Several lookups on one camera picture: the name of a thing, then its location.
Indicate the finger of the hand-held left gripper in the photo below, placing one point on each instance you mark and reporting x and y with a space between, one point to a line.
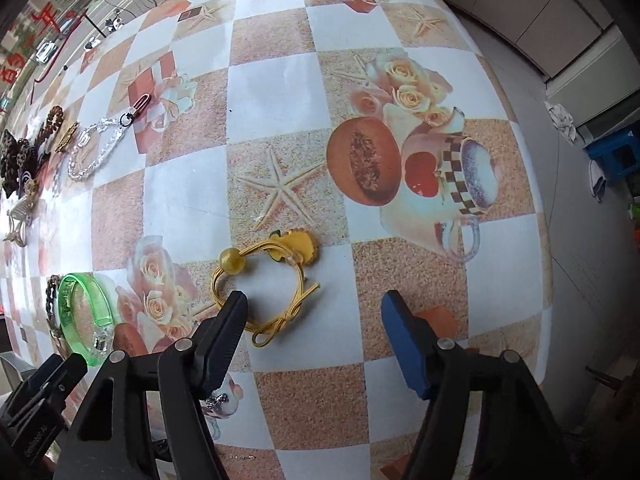
55 380

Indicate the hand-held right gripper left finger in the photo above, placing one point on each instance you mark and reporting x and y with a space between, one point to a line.
227 325

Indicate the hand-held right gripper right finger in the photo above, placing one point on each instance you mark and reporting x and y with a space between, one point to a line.
405 345

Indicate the beige claw hair clip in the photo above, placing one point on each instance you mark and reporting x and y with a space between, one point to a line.
22 210

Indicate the leopard print scrunchie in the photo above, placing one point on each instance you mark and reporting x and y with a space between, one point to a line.
12 160

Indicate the gold metal hair clip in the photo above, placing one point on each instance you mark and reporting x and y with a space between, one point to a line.
66 137

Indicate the printed checkered tablecloth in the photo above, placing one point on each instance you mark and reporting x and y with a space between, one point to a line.
280 85

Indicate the white hanging cloth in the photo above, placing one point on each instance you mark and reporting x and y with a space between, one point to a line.
597 180

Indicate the white crumpled cloth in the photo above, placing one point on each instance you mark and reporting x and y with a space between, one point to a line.
560 120

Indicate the blue plastic stool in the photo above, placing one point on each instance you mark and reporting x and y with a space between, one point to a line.
615 152

